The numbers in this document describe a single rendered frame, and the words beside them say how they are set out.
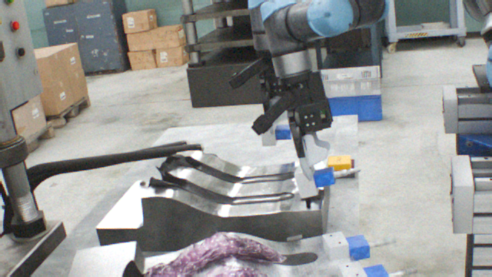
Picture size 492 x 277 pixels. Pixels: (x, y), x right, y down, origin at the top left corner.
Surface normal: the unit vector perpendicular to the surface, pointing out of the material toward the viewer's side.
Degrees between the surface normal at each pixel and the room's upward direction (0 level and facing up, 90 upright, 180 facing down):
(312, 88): 82
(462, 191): 90
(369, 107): 91
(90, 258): 0
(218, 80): 90
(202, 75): 90
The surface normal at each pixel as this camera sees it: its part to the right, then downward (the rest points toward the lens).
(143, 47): -0.30, 0.19
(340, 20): 0.61, -0.03
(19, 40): 0.97, -0.07
